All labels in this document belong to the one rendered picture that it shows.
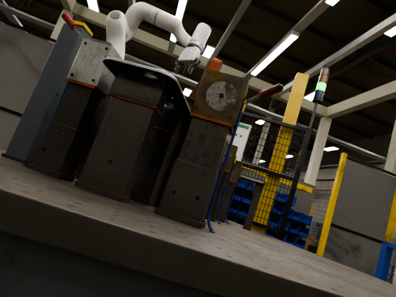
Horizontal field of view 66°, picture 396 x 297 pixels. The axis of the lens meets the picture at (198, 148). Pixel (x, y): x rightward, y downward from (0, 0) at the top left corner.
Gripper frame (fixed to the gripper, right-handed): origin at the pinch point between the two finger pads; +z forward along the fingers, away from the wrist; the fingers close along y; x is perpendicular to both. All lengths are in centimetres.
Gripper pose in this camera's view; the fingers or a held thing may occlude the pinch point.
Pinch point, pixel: (182, 71)
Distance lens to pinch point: 168.7
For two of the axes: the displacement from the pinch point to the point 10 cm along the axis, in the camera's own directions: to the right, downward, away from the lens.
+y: 8.1, 1.5, -5.6
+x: 4.4, 4.8, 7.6
